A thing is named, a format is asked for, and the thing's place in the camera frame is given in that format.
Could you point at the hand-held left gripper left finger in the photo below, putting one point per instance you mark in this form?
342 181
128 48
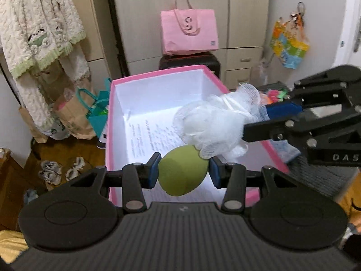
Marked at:
153 171

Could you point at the pink cardboard box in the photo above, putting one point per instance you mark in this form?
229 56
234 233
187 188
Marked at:
158 90

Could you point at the grey white slipper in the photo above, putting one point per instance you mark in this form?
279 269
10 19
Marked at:
75 168

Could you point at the white fuzzy pajama pants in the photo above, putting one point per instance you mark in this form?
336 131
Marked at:
33 101

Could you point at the white mesh bath pouf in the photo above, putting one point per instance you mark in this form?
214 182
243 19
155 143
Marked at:
208 121

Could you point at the green egg-shaped sponge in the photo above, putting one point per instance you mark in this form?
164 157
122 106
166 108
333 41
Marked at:
180 169

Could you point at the pink tote bag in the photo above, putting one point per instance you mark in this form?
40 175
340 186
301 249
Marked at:
189 31

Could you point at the printed white paper sheet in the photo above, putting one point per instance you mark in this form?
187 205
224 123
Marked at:
146 138

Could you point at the colourful patchwork hanging bag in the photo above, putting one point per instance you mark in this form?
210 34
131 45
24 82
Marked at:
290 45

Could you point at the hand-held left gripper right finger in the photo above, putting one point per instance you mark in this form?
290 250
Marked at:
215 172

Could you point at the pair of slippers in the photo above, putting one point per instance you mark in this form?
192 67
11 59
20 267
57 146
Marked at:
50 172

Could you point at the red knitted strawberry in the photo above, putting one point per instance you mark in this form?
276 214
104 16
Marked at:
272 94

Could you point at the brown paper bag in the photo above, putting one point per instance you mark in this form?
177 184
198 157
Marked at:
31 124
73 118

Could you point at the black suitcase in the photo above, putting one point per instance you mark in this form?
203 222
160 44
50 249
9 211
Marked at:
183 62

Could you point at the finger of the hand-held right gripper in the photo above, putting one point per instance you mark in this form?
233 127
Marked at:
265 129
282 110

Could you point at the white fuzzy pajama jacket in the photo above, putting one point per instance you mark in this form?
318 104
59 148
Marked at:
36 14

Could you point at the teal gift bag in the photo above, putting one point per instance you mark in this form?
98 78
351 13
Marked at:
98 118

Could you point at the white door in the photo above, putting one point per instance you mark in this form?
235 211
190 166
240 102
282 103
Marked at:
344 19

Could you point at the blue white packet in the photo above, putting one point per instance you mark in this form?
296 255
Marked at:
284 151

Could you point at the beige wardrobe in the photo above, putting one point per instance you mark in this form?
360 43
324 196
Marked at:
248 5

